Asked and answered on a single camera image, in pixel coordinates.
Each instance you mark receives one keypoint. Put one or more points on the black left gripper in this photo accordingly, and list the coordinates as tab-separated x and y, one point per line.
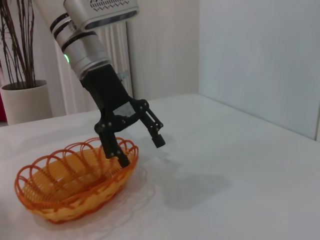
112	100

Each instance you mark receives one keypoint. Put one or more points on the white ribbed radiator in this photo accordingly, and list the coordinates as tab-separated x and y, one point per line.
120	50

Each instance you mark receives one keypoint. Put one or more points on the white plant pot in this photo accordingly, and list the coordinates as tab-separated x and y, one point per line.
25	105

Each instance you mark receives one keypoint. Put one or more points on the red object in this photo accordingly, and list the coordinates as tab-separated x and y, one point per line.
1	110

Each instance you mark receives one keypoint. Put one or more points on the dry twig plant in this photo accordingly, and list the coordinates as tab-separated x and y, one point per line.
18	37

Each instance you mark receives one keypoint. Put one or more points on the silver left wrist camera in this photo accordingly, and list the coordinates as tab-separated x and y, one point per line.
107	12

